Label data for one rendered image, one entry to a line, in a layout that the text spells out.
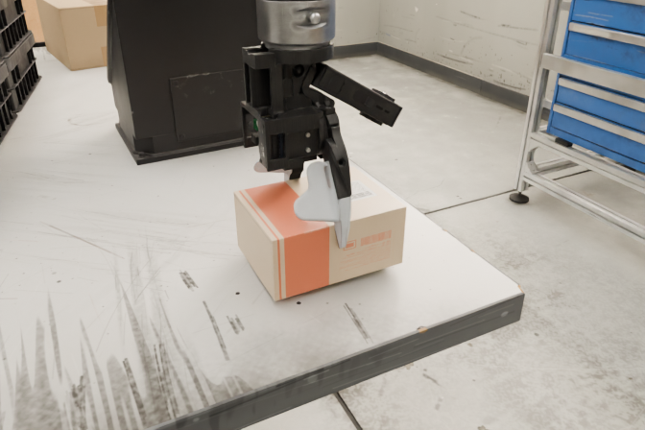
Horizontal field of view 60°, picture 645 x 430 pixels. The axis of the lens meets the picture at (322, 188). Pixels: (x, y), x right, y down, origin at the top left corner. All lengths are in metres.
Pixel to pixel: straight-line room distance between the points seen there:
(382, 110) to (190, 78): 0.43
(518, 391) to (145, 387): 1.16
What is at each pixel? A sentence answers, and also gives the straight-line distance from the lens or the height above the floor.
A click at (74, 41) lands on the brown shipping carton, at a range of 1.62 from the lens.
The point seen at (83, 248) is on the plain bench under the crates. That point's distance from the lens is 0.76.
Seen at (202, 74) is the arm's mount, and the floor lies 0.84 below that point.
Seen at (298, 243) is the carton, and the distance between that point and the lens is 0.57.
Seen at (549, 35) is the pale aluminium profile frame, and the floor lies 0.68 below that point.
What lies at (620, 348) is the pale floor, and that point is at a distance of 1.79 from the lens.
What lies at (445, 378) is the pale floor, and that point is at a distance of 1.55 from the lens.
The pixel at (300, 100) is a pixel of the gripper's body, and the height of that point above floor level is 0.91.
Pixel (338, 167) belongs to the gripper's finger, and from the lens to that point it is 0.55.
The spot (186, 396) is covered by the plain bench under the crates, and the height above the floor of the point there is 0.70.
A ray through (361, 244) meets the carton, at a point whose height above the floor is 0.75.
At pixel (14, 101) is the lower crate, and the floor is 0.73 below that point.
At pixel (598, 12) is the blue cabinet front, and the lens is 2.11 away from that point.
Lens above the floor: 1.08
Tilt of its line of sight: 27 degrees down
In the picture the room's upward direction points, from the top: straight up
